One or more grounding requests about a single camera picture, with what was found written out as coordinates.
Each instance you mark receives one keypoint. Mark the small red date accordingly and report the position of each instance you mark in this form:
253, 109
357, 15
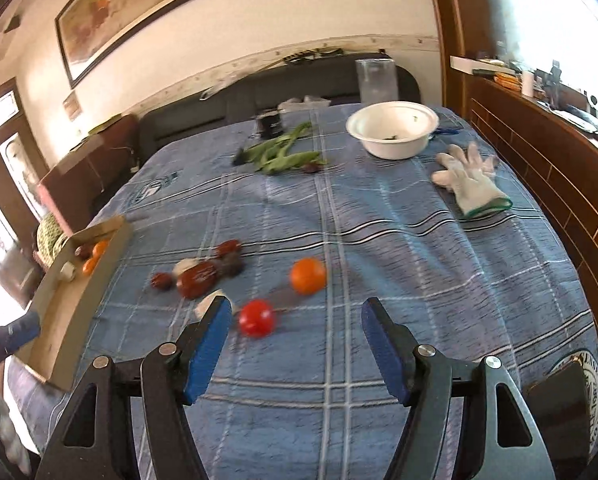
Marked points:
161, 280
81, 251
228, 248

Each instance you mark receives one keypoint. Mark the wooden glass door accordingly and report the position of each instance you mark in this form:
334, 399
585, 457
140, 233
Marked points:
9, 170

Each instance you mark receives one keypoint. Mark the wooden panelled ledge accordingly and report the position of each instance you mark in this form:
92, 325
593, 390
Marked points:
544, 175

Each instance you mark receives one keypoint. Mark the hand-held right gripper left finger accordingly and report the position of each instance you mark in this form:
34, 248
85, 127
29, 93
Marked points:
209, 345

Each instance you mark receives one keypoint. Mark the green flat book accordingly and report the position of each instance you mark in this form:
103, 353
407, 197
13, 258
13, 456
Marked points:
104, 125

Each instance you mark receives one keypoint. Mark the orange mandarin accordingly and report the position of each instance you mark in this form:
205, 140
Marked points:
90, 265
100, 248
307, 275

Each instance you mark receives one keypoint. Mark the cardboard tray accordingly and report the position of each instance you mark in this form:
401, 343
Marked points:
69, 320

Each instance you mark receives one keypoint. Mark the white food chunk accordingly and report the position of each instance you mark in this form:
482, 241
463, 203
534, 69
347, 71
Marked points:
68, 270
204, 304
185, 265

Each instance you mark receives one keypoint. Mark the framed painting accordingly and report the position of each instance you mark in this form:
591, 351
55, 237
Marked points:
139, 5

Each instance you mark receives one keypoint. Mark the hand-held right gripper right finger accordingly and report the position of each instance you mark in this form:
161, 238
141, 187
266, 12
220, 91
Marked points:
384, 355

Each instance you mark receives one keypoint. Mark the small wall plaque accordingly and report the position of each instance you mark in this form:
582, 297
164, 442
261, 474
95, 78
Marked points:
71, 106

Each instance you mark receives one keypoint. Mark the white paper roll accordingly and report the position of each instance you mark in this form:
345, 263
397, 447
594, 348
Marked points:
527, 83

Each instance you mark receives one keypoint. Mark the green beans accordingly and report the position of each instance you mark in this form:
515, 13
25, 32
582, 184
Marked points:
279, 157

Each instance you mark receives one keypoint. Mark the red tomato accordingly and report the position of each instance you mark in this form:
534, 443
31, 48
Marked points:
256, 318

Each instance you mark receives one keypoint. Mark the black box device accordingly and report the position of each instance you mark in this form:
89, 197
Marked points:
269, 124

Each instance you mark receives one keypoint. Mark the large red date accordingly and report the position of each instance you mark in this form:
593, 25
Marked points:
195, 280

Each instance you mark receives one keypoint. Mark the dark brown date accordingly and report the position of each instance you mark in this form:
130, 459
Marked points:
232, 267

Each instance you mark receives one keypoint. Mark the clear plastic container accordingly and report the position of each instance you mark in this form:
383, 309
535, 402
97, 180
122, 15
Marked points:
375, 82

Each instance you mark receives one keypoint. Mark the white work glove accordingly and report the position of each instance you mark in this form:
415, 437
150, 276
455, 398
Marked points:
474, 185

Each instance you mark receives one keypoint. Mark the white plastic bag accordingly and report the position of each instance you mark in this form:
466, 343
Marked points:
216, 90

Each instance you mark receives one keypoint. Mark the black sofa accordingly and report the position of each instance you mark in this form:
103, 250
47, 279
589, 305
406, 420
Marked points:
204, 115

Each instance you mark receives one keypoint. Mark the green patterned cloth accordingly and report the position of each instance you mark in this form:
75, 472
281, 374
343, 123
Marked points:
48, 235

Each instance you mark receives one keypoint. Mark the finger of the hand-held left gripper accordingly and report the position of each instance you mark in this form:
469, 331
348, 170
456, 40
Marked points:
21, 327

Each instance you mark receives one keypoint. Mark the brown armchair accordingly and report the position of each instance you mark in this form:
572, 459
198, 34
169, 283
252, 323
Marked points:
84, 175

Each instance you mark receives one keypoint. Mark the white bowl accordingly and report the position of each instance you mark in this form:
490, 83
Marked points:
391, 130

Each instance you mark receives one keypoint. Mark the dark clutter on sofa back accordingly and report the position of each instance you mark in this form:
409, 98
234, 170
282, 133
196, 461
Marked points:
309, 54

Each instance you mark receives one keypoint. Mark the small dark red fruit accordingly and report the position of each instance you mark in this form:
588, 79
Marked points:
310, 167

